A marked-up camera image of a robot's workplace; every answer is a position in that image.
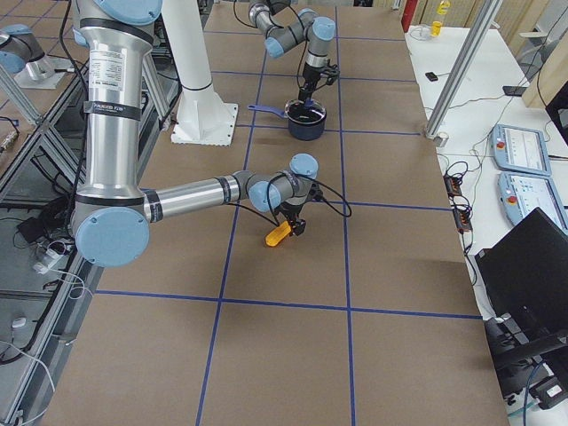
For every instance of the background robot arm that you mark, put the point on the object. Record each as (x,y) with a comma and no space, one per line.
(19,48)

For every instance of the far teach pendant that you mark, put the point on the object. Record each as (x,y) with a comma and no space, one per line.
(520,149)

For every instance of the glass pot lid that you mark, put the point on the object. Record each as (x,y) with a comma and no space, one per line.
(297,113)

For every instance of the yellow corn cob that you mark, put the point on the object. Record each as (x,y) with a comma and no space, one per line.
(277,235)

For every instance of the aluminium frame rack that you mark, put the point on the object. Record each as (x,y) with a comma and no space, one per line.
(40,313)

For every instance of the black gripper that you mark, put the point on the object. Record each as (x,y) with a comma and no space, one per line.
(310,77)
(290,212)

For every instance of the small black square device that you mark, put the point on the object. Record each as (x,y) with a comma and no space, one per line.
(431,76)

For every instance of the teach pendant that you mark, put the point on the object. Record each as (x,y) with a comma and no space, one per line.
(520,149)
(521,193)

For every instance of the black power strip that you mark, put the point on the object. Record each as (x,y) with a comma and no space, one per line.
(461,208)

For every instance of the black laptop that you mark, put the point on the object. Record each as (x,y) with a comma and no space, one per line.
(528,268)

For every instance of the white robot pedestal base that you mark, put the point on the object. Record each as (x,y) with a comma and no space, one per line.
(203,118)

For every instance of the black phone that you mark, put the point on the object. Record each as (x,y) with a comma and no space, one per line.
(514,91)

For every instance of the yellow bottle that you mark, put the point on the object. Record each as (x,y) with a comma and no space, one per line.
(435,28)

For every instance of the near teach pendant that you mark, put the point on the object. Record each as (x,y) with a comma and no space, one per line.
(521,193)

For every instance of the dark blue saucepan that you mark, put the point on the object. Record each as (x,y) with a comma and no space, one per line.
(301,132)

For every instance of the aluminium frame post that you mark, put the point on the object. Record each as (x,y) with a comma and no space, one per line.
(466,55)

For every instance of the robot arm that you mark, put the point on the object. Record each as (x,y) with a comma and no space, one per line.
(310,29)
(112,213)

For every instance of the black monitor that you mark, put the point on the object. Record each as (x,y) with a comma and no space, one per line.
(557,111)

